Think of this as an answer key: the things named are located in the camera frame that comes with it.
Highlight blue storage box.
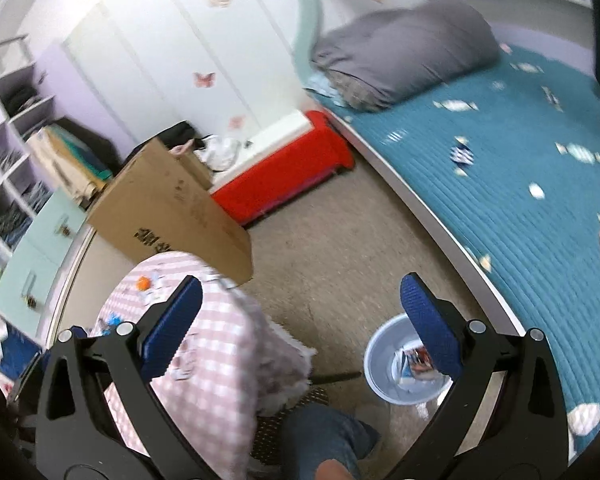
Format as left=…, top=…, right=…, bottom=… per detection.
left=0, top=322, right=45, bottom=382

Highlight mint green drawer cabinet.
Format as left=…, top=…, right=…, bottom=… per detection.
left=0, top=187, right=93, bottom=331

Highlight grey folded duvet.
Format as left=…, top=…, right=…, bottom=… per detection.
left=310, top=0, right=501, bottom=112

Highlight light blue trash bin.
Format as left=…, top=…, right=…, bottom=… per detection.
left=364, top=314, right=453, bottom=407

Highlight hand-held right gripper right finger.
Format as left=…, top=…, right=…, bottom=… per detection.
left=390, top=272, right=565, bottom=480

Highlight black bag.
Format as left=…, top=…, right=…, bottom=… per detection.
left=155, top=121, right=197, bottom=149

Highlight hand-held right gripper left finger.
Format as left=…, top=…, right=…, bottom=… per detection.
left=35, top=275, right=216, bottom=480

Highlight white plastic bag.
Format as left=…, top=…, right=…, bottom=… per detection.
left=200, top=135, right=242, bottom=172

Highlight black table leg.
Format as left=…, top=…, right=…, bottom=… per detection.
left=307, top=370, right=363, bottom=384

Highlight light blue pillow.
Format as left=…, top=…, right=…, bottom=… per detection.
left=305, top=72, right=342, bottom=100

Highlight white open shelf unit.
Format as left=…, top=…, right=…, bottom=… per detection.
left=0, top=35, right=56, bottom=261

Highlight hanging beige and teal clothes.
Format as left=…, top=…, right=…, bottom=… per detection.
left=27, top=125, right=113, bottom=201

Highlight person's leg in jeans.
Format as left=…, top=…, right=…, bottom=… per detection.
left=279, top=404, right=381, bottom=480

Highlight pink checked tablecloth table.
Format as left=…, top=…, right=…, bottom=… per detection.
left=87, top=251, right=316, bottom=480

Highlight brown cardboard box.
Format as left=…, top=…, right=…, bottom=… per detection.
left=86, top=137, right=255, bottom=286

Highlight teal quilted bed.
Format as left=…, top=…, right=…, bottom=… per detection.
left=300, top=40, right=600, bottom=468

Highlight dark mesh mat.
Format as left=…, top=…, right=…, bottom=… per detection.
left=252, top=389, right=331, bottom=461

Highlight red covered bench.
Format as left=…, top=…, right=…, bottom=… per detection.
left=210, top=109, right=356, bottom=227

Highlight white wardrobe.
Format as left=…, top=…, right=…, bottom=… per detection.
left=62, top=0, right=311, bottom=153

